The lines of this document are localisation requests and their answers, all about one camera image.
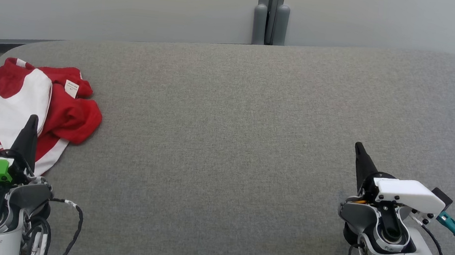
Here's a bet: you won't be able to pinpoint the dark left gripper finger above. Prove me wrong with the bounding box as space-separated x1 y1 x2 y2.
8 113 40 171

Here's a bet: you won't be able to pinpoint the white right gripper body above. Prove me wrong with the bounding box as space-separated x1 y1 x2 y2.
357 170 449 216

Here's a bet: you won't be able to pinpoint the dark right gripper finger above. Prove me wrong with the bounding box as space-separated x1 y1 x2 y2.
350 142 382 195

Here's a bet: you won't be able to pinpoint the red white basketball shorts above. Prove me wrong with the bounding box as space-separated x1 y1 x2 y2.
0 118 71 179

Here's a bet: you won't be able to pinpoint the red white basketball jersey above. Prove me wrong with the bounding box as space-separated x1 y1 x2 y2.
0 56 108 171

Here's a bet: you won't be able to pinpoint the grey fabric sofa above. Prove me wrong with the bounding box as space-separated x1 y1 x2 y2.
0 6 455 255

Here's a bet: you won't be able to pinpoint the teal right cable connector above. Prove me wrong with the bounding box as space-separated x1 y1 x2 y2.
435 211 455 239

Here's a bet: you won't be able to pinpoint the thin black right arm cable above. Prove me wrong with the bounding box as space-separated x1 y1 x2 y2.
407 215 449 255

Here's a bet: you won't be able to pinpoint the black left arm cable bundle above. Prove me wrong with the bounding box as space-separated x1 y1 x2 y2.
22 195 86 255

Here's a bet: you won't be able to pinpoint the grey partition post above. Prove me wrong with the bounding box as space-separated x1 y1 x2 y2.
251 0 292 48

